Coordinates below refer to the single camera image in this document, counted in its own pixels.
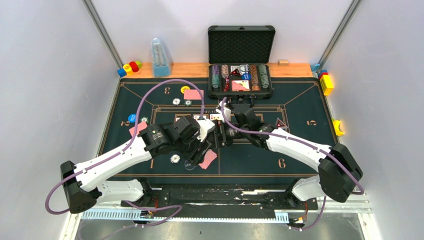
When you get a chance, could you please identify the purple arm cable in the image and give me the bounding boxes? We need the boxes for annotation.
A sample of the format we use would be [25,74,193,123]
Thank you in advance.
[44,78,206,229]
[220,96,365,231]

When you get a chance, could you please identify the yellow toy cylinder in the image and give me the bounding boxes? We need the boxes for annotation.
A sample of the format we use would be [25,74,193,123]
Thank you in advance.
[122,64,134,75]

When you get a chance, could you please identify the red toy cylinder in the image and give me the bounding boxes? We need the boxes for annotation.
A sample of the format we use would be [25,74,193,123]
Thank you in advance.
[128,61,140,73]

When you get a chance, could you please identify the red triangular all-in marker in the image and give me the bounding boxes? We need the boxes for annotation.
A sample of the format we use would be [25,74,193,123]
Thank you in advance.
[275,117,288,130]

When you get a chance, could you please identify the blue button in case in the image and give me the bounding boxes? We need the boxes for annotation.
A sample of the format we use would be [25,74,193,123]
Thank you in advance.
[241,73,252,80]

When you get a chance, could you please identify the blue small blind button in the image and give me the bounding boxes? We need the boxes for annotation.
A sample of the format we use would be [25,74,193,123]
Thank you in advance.
[127,113,137,123]

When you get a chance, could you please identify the red-backed card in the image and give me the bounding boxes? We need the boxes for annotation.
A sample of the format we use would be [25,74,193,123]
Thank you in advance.
[183,89,204,100]
[198,149,218,170]

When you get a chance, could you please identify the pink-white chip row in case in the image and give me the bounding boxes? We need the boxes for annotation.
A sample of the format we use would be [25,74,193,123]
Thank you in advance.
[221,64,229,79]

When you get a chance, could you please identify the playing card deck in case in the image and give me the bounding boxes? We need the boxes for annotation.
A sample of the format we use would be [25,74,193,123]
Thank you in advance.
[231,80,251,92]

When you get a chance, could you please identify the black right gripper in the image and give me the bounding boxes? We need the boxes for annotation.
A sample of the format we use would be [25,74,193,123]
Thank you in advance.
[206,119,250,149]

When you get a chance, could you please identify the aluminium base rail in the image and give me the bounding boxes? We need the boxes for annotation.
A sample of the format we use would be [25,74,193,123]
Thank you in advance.
[77,184,372,223]

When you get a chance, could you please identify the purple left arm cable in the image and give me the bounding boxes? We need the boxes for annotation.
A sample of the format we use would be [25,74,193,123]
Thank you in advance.
[44,78,206,229]

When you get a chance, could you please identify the small wooden block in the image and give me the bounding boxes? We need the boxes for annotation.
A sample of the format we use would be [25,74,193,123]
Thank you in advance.
[277,59,290,66]

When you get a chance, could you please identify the blue toy cube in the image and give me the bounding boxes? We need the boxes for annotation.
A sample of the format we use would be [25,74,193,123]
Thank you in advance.
[117,68,127,78]

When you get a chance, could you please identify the purple-green chip row in case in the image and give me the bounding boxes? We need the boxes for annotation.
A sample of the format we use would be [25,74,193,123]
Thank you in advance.
[211,65,220,89]

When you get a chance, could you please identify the black poker chip case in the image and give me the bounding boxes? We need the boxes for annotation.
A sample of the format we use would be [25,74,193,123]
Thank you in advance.
[207,25,276,103]

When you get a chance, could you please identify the yellow big blind button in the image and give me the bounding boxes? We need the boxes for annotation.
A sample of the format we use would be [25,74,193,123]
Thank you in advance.
[180,85,191,94]

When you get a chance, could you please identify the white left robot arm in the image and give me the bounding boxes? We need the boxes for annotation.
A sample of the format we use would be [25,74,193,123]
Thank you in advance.
[60,116,216,214]

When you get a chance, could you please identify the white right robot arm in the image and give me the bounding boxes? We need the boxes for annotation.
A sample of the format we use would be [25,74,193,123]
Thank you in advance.
[216,98,365,209]

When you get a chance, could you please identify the orange chip row in case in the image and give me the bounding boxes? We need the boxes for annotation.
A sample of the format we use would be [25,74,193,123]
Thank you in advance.
[250,65,260,91]

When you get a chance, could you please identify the yellow curved toy piece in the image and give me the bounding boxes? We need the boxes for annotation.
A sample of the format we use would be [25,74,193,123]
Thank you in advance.
[332,119,345,137]

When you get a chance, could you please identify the green poker table mat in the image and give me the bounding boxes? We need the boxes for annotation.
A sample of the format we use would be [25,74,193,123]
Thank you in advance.
[99,77,337,185]

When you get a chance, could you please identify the yellow toy block right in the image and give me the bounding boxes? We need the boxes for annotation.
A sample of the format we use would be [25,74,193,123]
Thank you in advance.
[318,70,334,96]

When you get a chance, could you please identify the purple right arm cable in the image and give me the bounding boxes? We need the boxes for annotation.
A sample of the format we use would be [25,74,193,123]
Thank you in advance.
[220,96,365,231]

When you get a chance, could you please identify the clear dealer button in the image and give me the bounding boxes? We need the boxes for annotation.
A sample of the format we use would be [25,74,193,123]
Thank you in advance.
[184,161,196,171]

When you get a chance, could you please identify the white-blue poker chip stack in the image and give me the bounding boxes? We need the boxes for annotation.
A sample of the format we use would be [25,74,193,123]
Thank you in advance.
[170,154,181,164]

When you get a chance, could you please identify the red-backed cards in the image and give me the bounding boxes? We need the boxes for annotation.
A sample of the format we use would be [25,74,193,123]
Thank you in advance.
[129,121,148,136]

